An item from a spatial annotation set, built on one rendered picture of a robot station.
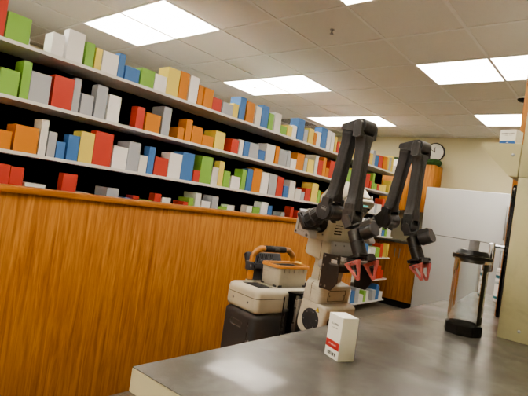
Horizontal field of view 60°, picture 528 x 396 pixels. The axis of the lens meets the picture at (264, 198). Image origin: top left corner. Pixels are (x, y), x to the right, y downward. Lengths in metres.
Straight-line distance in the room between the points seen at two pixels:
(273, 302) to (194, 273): 0.94
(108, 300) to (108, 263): 0.21
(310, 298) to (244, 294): 0.34
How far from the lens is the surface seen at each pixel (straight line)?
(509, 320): 1.53
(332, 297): 2.21
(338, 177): 1.94
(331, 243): 2.14
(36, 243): 2.49
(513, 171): 1.53
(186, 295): 3.10
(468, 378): 1.05
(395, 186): 2.28
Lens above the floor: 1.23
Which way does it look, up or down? 1 degrees up
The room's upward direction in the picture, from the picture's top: 8 degrees clockwise
